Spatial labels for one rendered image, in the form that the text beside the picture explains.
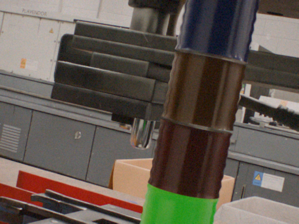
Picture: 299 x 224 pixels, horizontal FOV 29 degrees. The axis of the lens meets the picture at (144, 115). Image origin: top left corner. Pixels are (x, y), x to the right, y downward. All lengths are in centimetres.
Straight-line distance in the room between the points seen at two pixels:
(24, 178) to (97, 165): 484
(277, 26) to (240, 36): 699
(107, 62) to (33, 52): 579
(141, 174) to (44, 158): 326
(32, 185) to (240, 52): 70
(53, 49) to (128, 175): 337
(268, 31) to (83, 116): 264
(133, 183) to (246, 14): 271
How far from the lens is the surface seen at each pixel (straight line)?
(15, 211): 62
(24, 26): 646
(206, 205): 30
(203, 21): 29
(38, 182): 95
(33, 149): 623
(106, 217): 65
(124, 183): 301
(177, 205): 29
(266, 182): 515
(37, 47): 632
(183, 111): 29
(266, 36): 730
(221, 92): 29
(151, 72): 54
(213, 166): 29
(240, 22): 29
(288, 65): 51
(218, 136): 29
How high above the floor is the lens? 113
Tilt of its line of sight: 3 degrees down
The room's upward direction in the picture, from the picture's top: 11 degrees clockwise
